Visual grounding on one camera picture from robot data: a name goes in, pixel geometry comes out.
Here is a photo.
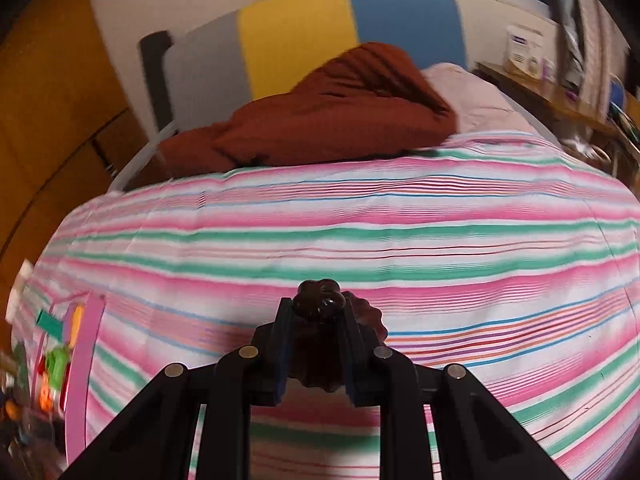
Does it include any white product box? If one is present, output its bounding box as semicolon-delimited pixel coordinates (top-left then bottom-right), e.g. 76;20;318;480
503;24;544;80

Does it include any yellow toy piece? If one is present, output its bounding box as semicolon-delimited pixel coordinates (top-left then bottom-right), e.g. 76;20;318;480
67;304;85;349

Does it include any green plastic stand toy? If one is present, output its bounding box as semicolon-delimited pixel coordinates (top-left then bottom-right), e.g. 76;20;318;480
36;309;64;341

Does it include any rust red blanket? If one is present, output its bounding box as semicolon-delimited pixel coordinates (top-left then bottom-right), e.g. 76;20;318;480
158;42;457;178

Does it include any green white round toy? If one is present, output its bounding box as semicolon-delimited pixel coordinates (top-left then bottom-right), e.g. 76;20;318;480
44;346;70;391

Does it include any wooden side table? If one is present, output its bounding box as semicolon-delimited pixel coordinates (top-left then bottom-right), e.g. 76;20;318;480
474;63;618;136

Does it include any grey yellow blue headboard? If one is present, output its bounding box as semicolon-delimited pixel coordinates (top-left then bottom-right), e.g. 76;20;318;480
163;0;466;131

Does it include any pink pillow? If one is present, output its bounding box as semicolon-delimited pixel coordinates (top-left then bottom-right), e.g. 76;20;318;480
421;63;537;133

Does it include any striped bed cover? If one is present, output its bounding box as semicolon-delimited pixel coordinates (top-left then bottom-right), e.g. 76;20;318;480
12;131;639;479

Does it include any dark brown flower toy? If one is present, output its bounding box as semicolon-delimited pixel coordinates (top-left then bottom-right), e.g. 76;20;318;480
288;278;388;393

